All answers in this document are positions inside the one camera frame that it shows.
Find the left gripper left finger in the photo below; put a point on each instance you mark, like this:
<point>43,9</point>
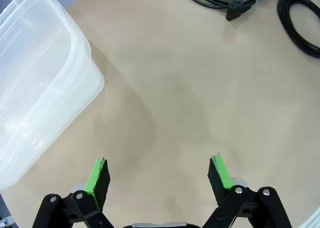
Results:
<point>96,188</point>

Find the clear plastic storage bin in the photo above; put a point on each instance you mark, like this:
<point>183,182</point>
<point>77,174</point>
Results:
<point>37,75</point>

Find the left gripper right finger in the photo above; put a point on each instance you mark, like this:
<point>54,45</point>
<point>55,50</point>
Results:
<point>220,183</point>

